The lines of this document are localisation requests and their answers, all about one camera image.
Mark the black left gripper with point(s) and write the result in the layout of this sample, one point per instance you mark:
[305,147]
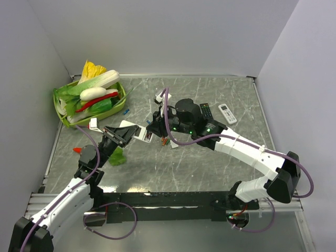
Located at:
[122,135]

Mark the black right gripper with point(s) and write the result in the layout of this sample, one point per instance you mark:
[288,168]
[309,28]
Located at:
[158,126]

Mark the red white remote control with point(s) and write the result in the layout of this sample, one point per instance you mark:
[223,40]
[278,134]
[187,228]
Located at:
[141,133]

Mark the white battery cover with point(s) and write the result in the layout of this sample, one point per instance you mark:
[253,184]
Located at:
[173,144]

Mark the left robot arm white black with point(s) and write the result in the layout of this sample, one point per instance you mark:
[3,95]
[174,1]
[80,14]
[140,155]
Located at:
[41,231]

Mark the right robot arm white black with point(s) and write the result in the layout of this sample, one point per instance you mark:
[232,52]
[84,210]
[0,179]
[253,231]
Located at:
[280,171]

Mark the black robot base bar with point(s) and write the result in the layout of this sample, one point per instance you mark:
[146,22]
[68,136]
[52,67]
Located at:
[167,206]

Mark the black TV remote control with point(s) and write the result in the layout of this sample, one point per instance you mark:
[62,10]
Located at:
[206,111]

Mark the white air conditioner remote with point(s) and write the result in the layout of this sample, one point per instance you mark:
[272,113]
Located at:
[228,115]

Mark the red chili pepper toy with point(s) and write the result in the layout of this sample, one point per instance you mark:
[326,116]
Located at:
[96,100]

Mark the orange carrot toy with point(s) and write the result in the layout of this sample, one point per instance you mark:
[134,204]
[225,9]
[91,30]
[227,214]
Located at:
[117,157]

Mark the white radish toy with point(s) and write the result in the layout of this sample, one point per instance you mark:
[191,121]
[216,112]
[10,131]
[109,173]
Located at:
[92,93]

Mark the green plastic basket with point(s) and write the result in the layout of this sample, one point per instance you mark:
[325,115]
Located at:
[100,110]

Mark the napa cabbage toy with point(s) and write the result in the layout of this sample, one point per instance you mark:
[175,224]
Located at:
[97,76]

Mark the green leafy vegetable toy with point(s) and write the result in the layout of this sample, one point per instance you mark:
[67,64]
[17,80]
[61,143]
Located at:
[69,98]

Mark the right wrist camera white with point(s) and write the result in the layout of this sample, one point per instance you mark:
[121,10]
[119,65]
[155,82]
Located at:
[160,100]

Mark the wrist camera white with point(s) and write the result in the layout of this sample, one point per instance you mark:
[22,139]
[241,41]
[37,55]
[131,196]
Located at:
[160,100]
[94,125]

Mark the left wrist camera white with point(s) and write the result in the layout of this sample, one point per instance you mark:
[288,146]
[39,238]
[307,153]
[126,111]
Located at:
[94,125]

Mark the aluminium frame rail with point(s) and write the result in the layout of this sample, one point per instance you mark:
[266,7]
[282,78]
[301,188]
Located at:
[91,218]

